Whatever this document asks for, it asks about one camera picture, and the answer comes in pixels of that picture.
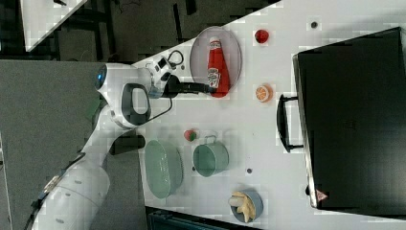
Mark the blue bowl with fries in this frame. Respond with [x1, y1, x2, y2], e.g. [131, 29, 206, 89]
[228, 189, 263, 223]

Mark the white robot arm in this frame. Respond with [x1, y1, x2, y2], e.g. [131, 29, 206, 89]
[24, 63, 214, 230]

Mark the green metal cup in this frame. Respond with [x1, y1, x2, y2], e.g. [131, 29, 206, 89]
[192, 135, 229, 177]

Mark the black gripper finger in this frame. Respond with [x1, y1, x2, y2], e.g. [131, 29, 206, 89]
[181, 82, 216, 94]

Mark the red ketchup bottle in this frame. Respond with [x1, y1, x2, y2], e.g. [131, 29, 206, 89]
[208, 36, 230, 98]

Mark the red green strawberry toy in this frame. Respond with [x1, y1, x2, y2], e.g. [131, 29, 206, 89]
[184, 129, 197, 142]

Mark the orange slice toy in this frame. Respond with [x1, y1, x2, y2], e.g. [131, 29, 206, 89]
[255, 84, 273, 103]

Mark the green perforated colander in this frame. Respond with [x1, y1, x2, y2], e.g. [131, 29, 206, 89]
[145, 140, 183, 198]

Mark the grey oval plate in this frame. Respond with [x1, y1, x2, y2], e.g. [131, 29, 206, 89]
[189, 26, 242, 89]

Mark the dark crate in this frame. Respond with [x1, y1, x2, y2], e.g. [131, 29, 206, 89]
[147, 210, 257, 230]

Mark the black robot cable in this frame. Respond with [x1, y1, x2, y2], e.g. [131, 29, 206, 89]
[140, 50, 185, 127]

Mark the small black cylinder post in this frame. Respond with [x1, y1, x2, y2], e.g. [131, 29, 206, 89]
[109, 135, 146, 155]

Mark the black toaster oven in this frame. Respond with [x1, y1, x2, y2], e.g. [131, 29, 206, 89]
[292, 27, 406, 219]

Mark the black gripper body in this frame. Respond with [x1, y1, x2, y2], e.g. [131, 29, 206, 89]
[162, 75, 182, 98]

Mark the white side table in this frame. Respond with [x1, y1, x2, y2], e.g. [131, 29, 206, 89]
[19, 0, 88, 52]

